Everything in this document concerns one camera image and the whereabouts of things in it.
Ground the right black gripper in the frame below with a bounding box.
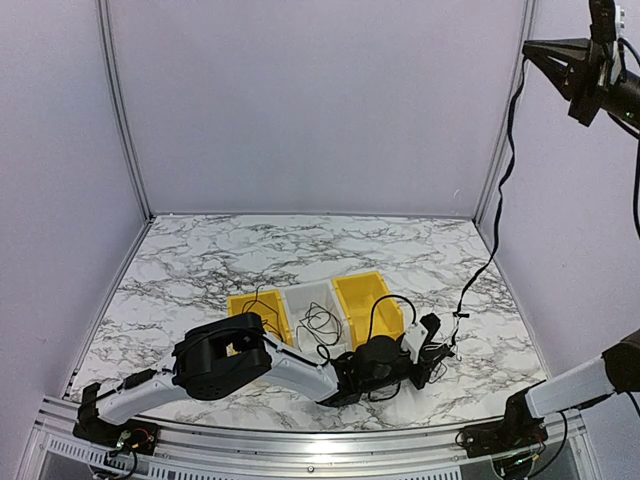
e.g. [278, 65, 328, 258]
[524, 31, 640, 127]

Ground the left yellow plastic bin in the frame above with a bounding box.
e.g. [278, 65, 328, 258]
[227, 290, 294, 346]

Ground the white translucent plastic bin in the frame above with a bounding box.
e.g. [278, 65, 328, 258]
[281, 280, 352, 362]

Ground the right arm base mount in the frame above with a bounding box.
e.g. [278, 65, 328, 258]
[455, 387, 548, 458]

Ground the aluminium corner post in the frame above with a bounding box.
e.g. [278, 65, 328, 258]
[95, 0, 154, 222]
[473, 0, 538, 227]

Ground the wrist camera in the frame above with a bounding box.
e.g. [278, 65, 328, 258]
[589, 0, 625, 55]
[400, 313, 441, 364]

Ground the right aluminium corner post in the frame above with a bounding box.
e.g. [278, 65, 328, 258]
[473, 0, 538, 227]

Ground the black cable bundle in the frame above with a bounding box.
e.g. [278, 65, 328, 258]
[369, 319, 464, 404]

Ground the thick black cable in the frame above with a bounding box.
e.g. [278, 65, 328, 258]
[452, 57, 527, 321]

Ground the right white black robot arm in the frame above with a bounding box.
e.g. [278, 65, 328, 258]
[495, 38, 639, 448]

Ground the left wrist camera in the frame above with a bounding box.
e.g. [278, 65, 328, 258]
[400, 313, 441, 364]

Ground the left arm black hose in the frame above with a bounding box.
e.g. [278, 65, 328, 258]
[314, 294, 419, 366]

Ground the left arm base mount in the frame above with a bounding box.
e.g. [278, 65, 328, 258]
[72, 382, 160, 455]

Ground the right arm black hose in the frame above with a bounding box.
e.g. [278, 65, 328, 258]
[617, 37, 640, 241]

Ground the aluminium front rail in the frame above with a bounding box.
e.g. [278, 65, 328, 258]
[29, 419, 591, 480]

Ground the thin black cable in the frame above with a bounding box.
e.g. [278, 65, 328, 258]
[249, 285, 284, 341]
[294, 301, 346, 349]

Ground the left aluminium corner post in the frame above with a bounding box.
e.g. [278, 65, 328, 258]
[95, 0, 154, 222]

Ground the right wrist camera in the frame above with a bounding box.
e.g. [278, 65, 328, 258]
[589, 0, 625, 55]

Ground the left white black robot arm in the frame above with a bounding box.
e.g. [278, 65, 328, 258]
[73, 313, 454, 445]

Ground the arm black hose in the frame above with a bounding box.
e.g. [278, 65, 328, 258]
[314, 294, 419, 366]
[617, 37, 640, 241]

